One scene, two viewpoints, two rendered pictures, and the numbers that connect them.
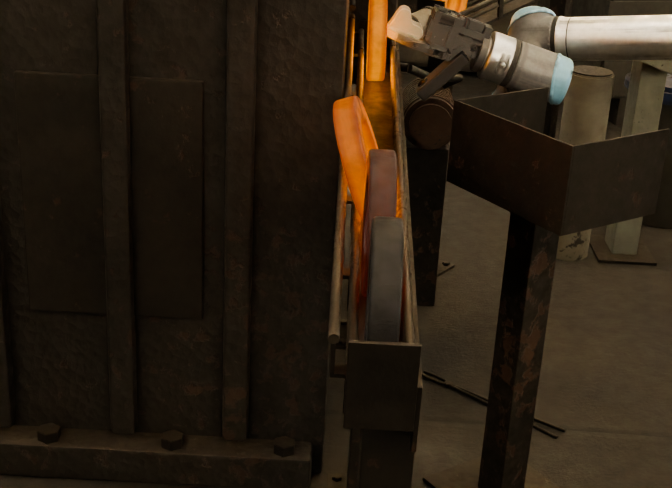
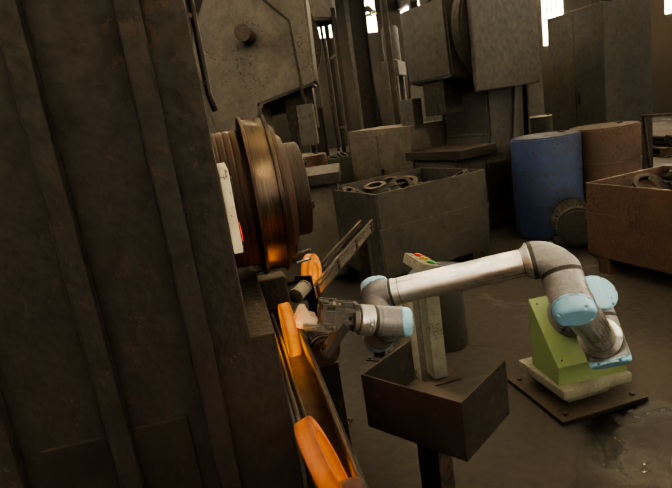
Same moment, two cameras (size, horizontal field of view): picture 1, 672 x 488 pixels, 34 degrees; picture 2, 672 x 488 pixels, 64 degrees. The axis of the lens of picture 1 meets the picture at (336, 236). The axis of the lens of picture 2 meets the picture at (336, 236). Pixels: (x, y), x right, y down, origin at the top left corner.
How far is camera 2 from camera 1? 58 cm
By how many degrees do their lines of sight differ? 15
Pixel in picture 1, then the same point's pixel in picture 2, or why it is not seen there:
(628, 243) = (442, 371)
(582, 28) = (406, 284)
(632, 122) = (426, 306)
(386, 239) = not seen: outside the picture
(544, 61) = (395, 315)
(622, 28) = (430, 279)
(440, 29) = (328, 314)
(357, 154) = (327, 475)
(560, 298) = not seen: hidden behind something
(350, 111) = (311, 439)
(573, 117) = not seen: hidden behind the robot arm
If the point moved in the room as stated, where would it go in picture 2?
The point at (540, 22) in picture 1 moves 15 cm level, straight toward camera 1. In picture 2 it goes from (379, 285) to (387, 301)
